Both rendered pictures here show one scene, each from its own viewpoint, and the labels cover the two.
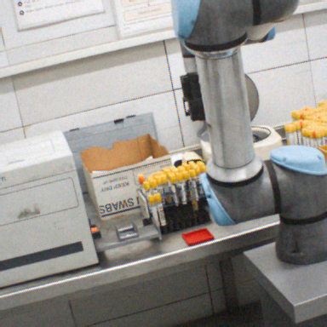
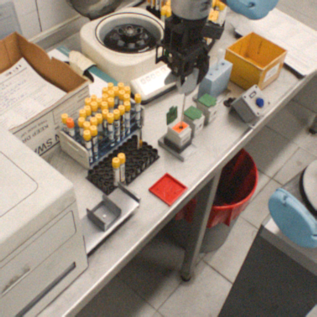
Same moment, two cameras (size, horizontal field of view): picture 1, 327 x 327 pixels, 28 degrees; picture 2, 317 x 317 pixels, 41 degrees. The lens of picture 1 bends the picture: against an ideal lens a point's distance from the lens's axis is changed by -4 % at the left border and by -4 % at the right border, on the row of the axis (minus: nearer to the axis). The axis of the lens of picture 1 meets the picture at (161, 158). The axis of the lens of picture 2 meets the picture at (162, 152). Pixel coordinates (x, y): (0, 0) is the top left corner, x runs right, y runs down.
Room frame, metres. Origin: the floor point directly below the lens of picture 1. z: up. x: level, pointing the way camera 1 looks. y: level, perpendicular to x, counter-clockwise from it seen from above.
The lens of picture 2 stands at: (1.17, 0.36, 1.71)
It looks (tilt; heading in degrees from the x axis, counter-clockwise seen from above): 50 degrees down; 317
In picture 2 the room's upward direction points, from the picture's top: 5 degrees clockwise
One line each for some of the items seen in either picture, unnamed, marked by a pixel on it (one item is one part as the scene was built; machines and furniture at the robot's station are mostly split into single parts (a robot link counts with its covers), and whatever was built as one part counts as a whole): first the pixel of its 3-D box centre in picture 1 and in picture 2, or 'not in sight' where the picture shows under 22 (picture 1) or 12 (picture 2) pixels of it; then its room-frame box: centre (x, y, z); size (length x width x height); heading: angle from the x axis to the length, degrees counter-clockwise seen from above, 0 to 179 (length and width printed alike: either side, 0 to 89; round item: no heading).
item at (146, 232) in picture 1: (118, 236); (96, 221); (1.58, 0.14, 0.92); 0.21 x 0.07 x 0.05; 101
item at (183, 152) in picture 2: not in sight; (177, 142); (1.67, -0.16, 0.89); 0.09 x 0.05 x 0.04; 9
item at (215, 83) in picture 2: not in sight; (213, 83); (1.76, -0.37, 0.92); 0.10 x 0.07 x 0.10; 102
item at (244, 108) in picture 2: not in sight; (244, 101); (1.66, -0.39, 0.92); 0.13 x 0.07 x 0.08; 11
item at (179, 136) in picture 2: not in sight; (178, 135); (1.67, -0.16, 0.92); 0.05 x 0.04 x 0.06; 9
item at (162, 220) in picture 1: (173, 205); (123, 153); (1.70, -0.01, 0.93); 0.17 x 0.09 x 0.11; 101
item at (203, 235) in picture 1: (197, 237); (168, 189); (1.58, -0.05, 0.88); 0.07 x 0.07 x 0.01; 11
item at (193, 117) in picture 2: not in sight; (192, 121); (1.69, -0.23, 0.91); 0.05 x 0.04 x 0.07; 11
